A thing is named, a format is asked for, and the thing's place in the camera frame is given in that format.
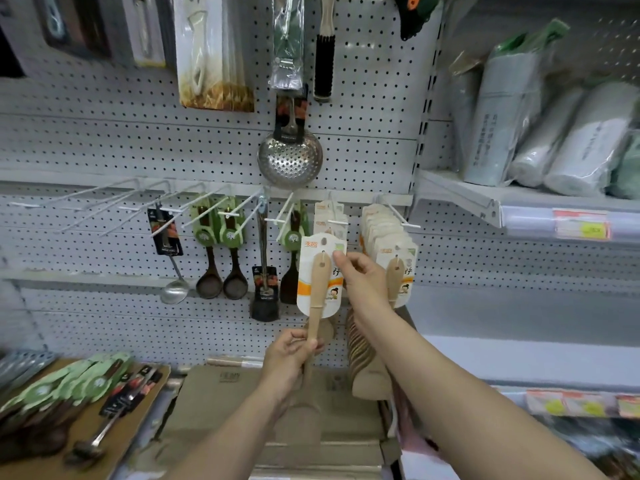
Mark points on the dark hanging pack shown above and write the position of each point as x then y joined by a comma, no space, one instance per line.
75,24

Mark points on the person's left forearm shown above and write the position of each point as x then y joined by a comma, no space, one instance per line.
235,439

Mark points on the grey store shelf unit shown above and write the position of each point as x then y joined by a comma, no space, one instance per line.
525,359

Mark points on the large steel skimmer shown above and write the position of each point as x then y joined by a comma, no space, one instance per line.
290,162

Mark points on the pale boxed pack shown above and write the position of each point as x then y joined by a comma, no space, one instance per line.
145,29

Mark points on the person's left hand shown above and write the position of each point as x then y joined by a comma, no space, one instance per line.
287,362

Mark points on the row of red yellow labels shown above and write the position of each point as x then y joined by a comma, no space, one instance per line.
565,403

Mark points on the assorted packaged goods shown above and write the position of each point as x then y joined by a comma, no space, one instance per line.
600,444

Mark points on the person's right forearm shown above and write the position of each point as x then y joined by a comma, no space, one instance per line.
475,409

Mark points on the black flat brush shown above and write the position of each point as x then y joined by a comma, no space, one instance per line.
10,59

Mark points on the person's right hand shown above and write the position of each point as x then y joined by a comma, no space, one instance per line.
367,289

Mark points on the wooden spatulas bunch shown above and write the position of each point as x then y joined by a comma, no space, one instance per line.
370,384

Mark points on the white knife in package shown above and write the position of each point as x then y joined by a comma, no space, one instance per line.
210,54

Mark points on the flat cardboard box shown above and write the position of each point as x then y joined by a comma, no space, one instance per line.
225,409

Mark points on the row of dark spoons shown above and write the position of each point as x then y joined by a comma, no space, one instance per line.
50,389

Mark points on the small steel ladle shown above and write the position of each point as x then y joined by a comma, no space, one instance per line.
175,292

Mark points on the slim grey cup pack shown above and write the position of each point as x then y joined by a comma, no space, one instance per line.
465,109

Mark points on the thick white roll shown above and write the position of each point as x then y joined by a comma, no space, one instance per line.
590,154

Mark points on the bundle of carded steel utensils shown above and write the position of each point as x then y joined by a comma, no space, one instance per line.
20,364
125,394

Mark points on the pink plastic basin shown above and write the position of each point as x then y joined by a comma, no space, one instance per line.
410,434

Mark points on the black orange tool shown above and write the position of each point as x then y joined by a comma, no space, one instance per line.
415,17

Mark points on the clear pack green insert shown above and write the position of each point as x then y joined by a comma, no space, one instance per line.
287,44

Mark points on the dark wooden spatula green card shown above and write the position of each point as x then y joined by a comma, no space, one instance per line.
289,289

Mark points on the row of green beige packs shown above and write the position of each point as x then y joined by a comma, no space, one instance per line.
627,174

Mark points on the slim white roll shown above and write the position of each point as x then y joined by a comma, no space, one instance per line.
540,154

